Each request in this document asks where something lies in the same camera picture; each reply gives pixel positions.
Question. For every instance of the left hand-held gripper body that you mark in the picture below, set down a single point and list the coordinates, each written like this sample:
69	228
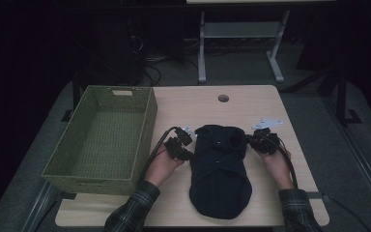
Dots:
177	145

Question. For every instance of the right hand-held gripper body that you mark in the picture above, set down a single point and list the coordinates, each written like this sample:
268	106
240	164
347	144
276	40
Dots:
265	141

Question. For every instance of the dark navy pet garment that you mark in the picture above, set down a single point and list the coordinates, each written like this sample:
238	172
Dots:
219	180

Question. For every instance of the green woven basket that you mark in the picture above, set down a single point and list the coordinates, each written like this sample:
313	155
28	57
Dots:
103	145

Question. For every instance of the person's left hand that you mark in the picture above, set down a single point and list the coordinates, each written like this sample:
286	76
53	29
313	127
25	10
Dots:
162	169

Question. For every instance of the person's right hand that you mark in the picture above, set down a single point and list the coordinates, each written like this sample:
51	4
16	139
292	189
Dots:
277	170

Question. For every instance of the black metal stand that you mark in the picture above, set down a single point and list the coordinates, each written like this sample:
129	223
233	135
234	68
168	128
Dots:
343	96

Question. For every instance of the white metal desk frame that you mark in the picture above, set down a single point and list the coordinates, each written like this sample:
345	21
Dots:
238	29

